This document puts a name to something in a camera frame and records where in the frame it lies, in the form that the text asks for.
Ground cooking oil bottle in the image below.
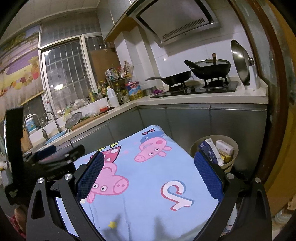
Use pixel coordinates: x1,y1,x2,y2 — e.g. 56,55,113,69
125,77,144,100

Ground grey kitchen cabinets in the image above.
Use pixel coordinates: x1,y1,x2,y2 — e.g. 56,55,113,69
52,102,267,171

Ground person left hand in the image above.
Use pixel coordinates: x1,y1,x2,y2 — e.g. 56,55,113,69
14,205,28,234

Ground spice rack with bottles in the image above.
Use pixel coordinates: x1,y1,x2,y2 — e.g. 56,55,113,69
91,59,130,105

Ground black wok with lid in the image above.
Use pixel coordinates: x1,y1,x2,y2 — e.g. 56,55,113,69
184,53,231,80

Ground fruit wall poster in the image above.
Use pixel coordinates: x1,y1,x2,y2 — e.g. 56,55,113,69
0,25,44,119

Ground white tissue pack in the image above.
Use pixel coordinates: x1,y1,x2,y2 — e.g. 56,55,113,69
216,140,234,156

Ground steel wok lid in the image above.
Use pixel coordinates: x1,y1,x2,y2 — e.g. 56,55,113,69
231,40,254,86

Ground beige trash bin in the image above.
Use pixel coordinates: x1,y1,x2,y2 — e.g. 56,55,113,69
190,135,239,173

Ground gas stove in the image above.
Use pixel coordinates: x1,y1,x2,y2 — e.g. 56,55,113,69
151,81,239,98

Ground window with grille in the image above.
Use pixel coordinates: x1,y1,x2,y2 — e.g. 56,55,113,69
40,34,110,114

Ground wooden cutting board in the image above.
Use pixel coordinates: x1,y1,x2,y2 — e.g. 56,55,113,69
71,112,108,131

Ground yellow brown spice box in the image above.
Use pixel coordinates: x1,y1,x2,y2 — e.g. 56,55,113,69
218,150,232,164

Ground kitchen faucet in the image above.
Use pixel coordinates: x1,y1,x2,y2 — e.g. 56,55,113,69
24,114,49,140
42,111,62,133

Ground range hood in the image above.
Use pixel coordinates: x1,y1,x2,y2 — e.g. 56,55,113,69
126,0,221,47

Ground black frying pan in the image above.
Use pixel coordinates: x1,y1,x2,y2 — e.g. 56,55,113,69
146,70,191,85

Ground white plastic jug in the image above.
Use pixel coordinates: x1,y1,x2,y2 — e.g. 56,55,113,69
107,86,120,108

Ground blue cartoon pig tablecloth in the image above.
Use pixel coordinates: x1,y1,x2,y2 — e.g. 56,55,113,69
79,126,218,240

